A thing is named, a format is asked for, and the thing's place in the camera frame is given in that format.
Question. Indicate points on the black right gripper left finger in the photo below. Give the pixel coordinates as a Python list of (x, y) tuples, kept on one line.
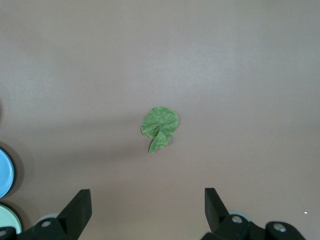
[(72, 220)]

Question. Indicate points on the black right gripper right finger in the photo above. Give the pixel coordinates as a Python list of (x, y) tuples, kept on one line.
[(217, 217)]

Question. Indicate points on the green lettuce leaf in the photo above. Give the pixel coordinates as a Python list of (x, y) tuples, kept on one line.
[(160, 125)]

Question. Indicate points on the light green plate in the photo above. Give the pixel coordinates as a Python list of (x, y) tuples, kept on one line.
[(7, 220)]

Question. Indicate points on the blue plate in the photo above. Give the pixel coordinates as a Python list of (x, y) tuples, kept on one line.
[(4, 172)]

